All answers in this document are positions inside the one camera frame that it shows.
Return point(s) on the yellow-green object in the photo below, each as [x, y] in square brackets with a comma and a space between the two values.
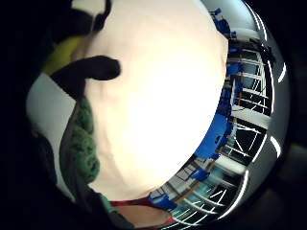
[62, 54]

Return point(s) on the green knitted cloth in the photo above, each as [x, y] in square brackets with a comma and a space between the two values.
[83, 140]

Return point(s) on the row of blue chairs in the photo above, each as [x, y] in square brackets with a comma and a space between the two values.
[215, 135]

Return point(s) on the red-rimmed tan chair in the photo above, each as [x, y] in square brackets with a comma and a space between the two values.
[140, 212]

